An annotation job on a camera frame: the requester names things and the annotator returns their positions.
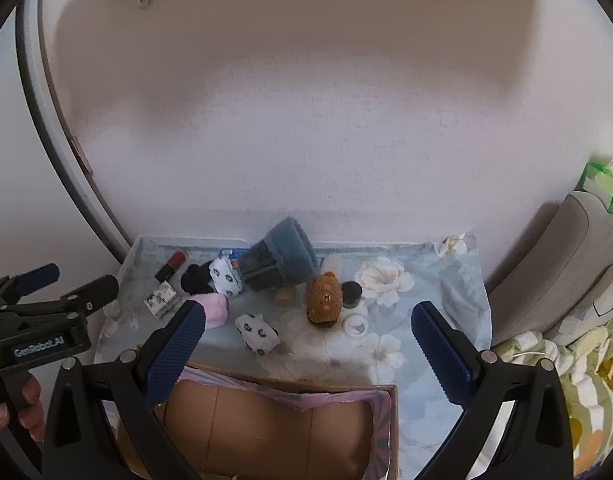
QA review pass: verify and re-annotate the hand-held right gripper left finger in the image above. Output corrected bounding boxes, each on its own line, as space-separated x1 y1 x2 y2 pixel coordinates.
40 299 207 480

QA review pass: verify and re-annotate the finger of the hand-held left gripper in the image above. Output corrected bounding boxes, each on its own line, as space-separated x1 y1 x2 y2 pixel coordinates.
46 274 120 318
6 262 61 302

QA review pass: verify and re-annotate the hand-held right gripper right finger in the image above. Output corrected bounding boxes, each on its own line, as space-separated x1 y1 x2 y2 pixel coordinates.
411 301 576 480

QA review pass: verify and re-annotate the pink sock roll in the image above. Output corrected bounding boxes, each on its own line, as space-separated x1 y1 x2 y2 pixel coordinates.
189 292 230 331

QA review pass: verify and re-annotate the black sock roll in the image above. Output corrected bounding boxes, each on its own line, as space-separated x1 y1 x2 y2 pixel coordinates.
180 260 217 295

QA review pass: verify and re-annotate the white panda print sock roll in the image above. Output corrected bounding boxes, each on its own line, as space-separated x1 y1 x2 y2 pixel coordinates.
235 312 282 357
208 256 244 297

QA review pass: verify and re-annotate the clear tape roll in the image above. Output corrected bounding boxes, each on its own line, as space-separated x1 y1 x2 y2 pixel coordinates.
341 312 371 339

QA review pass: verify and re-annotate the cardboard box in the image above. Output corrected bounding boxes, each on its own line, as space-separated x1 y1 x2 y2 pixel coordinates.
106 360 400 480

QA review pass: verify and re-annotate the floral cloth covered desktop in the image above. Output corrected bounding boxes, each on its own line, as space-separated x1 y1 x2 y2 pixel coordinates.
94 232 493 480

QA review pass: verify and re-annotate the person's left hand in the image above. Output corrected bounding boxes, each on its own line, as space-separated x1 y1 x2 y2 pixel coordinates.
0 374 45 435

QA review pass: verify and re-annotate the small white patterned box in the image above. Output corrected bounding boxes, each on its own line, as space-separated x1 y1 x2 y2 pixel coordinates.
143 281 182 320

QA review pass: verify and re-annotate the red lipstick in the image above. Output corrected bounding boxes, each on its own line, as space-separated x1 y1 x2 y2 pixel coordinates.
154 250 188 283

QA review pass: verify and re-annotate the blue and red packet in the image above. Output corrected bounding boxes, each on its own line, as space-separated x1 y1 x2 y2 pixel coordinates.
219 247 252 268

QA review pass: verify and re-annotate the small black jar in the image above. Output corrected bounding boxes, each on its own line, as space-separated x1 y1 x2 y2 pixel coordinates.
341 281 363 308

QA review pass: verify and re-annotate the brown plush toy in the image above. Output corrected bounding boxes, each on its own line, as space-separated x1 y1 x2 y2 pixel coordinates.
305 270 345 328

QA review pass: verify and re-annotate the grey cushion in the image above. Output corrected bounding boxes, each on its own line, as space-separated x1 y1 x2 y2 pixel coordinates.
487 191 613 346

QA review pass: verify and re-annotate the dark blue fuzzy slipper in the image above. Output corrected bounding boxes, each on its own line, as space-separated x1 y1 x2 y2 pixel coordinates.
239 216 320 292

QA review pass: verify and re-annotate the white printed pillow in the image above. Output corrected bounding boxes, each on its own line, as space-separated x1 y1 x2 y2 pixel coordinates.
544 260 613 346

